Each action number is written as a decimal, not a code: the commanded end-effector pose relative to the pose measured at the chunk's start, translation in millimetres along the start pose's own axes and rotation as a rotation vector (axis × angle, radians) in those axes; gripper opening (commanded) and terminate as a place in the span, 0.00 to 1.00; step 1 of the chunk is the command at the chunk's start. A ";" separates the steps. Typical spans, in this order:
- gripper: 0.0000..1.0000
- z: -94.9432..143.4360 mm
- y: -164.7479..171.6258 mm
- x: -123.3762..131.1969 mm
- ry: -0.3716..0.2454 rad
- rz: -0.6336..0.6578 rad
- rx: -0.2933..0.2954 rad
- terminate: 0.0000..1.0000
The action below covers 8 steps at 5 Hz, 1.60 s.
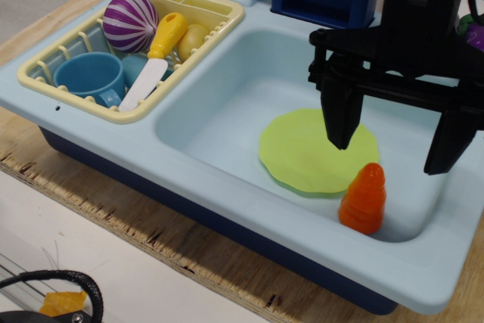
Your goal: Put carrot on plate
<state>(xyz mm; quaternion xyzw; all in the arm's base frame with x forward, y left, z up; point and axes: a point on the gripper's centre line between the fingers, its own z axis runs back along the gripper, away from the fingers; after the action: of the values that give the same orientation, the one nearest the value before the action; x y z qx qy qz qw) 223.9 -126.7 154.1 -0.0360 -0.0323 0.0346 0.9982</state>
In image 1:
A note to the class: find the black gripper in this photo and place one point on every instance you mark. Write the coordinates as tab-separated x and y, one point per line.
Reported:
414	56

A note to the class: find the yellow toy potato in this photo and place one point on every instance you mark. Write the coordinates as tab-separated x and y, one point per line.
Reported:
192	39

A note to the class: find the blue toy cup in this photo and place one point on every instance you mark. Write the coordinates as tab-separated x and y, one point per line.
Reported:
96	74

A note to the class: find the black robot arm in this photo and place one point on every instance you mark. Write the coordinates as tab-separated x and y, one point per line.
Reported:
415	56

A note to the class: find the yellow tape piece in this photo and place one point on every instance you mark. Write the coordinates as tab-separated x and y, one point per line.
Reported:
62	303

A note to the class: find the purple striped toy onion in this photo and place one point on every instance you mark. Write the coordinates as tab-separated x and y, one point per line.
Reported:
130	25

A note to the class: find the green toy plate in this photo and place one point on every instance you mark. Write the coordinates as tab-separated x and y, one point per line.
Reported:
296	151

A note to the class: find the small blue toy bowl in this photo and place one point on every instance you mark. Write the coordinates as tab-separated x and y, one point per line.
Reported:
133	65

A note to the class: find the light blue toy sink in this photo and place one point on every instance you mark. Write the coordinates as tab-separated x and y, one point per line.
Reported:
197	153

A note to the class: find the yellow dish rack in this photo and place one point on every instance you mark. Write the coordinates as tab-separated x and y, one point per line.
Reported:
219	17

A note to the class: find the yellow handled toy knife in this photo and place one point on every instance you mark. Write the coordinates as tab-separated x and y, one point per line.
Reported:
169	31

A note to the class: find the purple toy eggplant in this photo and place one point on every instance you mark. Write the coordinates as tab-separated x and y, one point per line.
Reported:
471	32

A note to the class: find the orange toy carrot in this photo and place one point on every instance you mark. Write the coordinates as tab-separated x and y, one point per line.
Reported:
363	205

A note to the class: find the wooden plywood board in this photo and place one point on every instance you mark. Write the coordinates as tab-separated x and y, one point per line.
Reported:
152	263

